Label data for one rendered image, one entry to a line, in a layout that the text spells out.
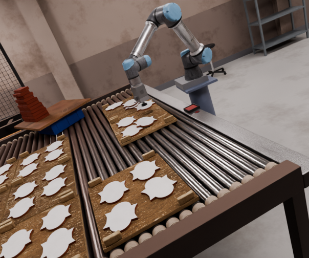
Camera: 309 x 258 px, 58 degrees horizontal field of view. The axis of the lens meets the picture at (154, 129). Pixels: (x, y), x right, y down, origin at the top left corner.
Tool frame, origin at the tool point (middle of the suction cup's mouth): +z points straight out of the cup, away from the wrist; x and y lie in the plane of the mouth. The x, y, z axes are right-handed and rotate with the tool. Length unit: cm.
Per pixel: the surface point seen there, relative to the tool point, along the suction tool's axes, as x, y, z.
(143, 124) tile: -13.0, 20.3, 2.1
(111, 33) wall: 121, -334, -35
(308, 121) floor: 160, -5, 98
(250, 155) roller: -2, 91, 6
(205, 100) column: 57, -17, 26
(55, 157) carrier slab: -64, -5, 3
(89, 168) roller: -52, 28, 6
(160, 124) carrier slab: -5.9, 27.3, 4.0
